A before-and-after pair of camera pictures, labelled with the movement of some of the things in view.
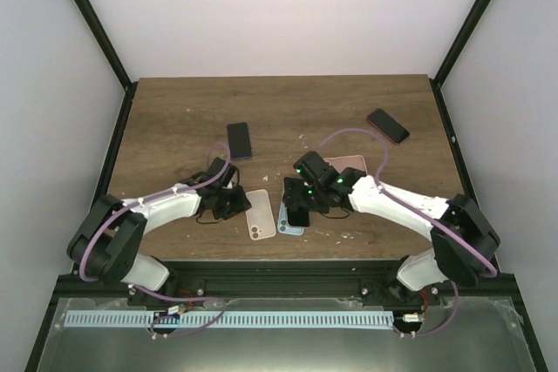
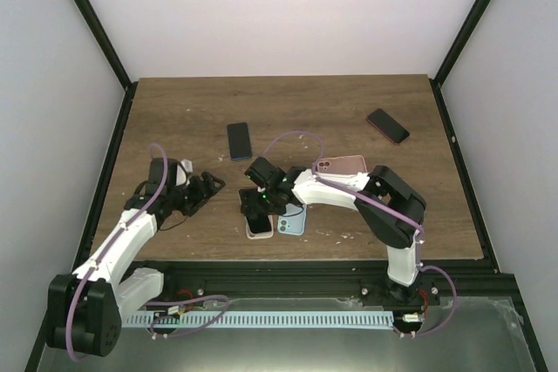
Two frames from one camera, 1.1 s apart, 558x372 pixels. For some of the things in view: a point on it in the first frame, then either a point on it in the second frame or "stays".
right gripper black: [292, 197] → [251, 206]
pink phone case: [342, 163] stays
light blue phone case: [283, 226] stays
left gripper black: [241, 206] → [203, 196]
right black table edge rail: [460, 163] stays
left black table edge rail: [117, 140] stays
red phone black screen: [389, 126] stays
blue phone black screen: [240, 142] stays
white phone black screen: [297, 217] → [259, 224]
